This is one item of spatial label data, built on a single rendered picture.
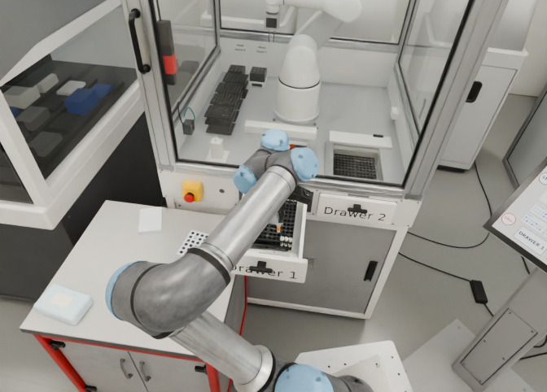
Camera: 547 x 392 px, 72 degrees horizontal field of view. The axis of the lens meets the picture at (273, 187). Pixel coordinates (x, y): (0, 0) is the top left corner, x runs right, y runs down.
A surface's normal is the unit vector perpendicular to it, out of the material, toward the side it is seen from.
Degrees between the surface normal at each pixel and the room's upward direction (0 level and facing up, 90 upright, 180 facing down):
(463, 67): 90
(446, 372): 3
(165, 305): 51
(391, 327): 0
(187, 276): 20
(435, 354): 5
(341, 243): 90
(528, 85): 90
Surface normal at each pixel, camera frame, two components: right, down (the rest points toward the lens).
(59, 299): 0.04, -0.74
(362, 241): -0.13, 0.66
